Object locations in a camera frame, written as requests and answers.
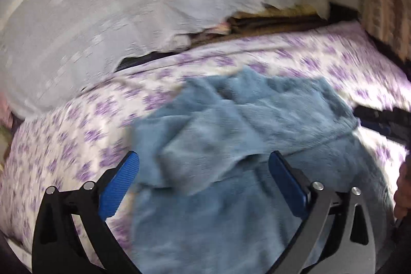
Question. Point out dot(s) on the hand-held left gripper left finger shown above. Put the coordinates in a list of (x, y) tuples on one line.
[(119, 184)]

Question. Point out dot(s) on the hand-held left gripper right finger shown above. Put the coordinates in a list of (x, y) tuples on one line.
[(289, 184)]

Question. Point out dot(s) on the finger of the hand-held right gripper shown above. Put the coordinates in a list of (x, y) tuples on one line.
[(379, 120)]

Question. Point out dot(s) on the blue fleece garment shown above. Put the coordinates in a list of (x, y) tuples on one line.
[(224, 132)]

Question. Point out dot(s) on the person's right hand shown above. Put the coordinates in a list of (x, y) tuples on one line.
[(404, 193)]

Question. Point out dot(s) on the purple floral bed sheet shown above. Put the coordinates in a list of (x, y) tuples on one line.
[(80, 126)]

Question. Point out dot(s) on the stack of folded brown cloths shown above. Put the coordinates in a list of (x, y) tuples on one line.
[(257, 23)]

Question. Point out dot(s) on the white lace cover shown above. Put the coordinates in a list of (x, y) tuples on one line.
[(96, 4)]

